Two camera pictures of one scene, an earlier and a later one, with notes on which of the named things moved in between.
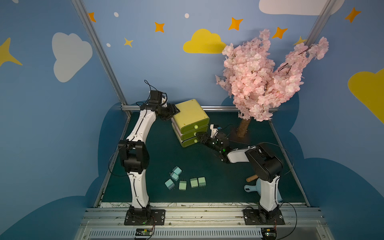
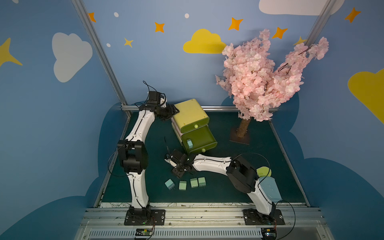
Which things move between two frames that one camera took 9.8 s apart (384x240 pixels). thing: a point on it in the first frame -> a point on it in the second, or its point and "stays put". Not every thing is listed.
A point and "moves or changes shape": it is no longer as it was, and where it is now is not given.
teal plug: [177, 170] moves or changes shape
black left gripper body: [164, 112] stays put
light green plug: [202, 181] stays put
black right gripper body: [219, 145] -> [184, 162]
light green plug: [182, 185] stays put
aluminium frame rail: [136, 108] stays put
